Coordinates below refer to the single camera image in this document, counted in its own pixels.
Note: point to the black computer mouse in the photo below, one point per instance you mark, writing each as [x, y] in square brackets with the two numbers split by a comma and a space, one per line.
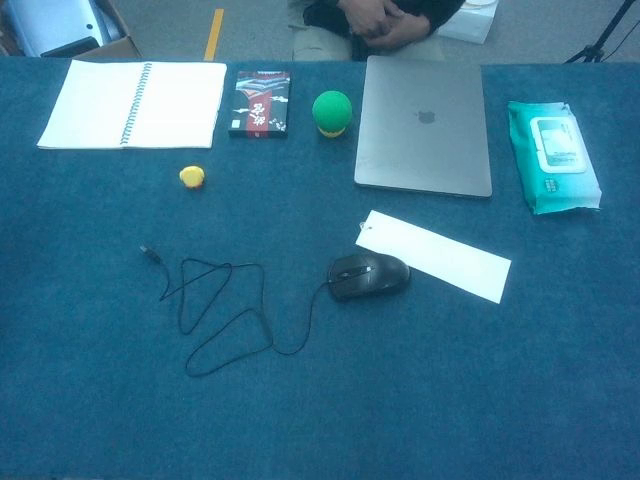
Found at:
[367, 276]

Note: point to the blue table cloth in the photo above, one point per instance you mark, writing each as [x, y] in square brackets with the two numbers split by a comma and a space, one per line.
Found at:
[320, 325]

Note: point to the white paper strip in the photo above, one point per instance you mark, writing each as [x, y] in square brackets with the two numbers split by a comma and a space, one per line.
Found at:
[445, 257]

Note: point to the green ball on yellow base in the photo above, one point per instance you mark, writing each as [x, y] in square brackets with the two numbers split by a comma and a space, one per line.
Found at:
[331, 111]

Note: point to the small yellow toy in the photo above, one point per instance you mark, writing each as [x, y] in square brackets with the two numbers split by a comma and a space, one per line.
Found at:
[192, 176]

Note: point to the black and red box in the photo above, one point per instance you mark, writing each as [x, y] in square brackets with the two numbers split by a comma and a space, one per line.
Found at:
[260, 104]

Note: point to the grey closed laptop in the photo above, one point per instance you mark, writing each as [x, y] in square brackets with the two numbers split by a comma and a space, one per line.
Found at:
[424, 127]

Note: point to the seated person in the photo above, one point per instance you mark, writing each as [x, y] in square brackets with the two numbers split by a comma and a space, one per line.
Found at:
[370, 25]

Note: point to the white spiral notebook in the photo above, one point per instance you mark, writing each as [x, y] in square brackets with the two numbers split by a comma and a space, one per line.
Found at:
[135, 105]

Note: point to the yellow floor tape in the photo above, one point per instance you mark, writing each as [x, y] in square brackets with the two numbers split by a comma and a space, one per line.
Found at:
[214, 34]

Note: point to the teal wet wipes pack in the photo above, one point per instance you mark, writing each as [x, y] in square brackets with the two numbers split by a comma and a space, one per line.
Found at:
[552, 157]

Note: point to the cardboard box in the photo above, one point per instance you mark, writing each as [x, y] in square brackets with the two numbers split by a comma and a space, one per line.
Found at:
[65, 27]

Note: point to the black tripod legs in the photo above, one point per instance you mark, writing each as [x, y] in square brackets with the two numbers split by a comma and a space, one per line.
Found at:
[602, 35]

